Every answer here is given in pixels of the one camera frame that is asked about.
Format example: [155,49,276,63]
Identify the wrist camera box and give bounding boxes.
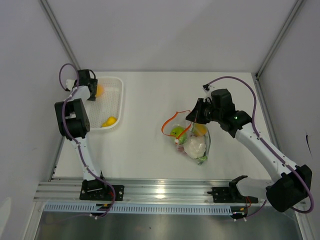
[65,79,76,92]
[202,83,215,102]

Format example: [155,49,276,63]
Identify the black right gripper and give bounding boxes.
[185,98,223,125]

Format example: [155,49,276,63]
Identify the right aluminium corner post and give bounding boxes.
[254,0,307,79]

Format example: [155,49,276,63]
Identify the aluminium rail frame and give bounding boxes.
[33,178,307,207]

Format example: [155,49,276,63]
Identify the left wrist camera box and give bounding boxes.
[65,79,76,92]

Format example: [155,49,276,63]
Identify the white cauliflower with green leaves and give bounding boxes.
[183,136,207,160]

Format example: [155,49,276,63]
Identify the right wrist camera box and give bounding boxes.
[202,83,215,102]

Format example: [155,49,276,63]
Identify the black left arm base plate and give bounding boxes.
[79,180,125,201]

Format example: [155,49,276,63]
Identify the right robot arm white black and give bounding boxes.
[185,89,314,213]

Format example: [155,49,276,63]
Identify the white slotted cable duct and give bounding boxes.
[43,202,233,216]

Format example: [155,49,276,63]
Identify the clear zip bag orange zipper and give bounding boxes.
[161,110,210,165]

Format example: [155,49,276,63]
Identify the left aluminium corner post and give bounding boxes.
[38,0,81,70]

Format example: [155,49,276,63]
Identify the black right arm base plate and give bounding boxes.
[207,186,259,204]

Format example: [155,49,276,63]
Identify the green apple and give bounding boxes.
[170,126,188,145]

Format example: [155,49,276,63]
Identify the white perforated plastic basket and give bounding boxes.
[84,76,124,133]

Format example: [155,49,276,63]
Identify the yellow bell pepper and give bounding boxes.
[101,116,118,128]

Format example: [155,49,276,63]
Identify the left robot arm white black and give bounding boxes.
[54,69,109,200]

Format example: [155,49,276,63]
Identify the red grape bunch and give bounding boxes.
[176,145,187,156]

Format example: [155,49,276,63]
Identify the green scallion stalks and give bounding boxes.
[197,132,212,166]

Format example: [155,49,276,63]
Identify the aluminium corner post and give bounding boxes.
[254,0,307,79]
[38,0,81,70]

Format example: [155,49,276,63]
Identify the yellow-green mango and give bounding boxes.
[191,123,208,137]

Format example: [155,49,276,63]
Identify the orange round fruit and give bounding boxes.
[95,84,105,98]

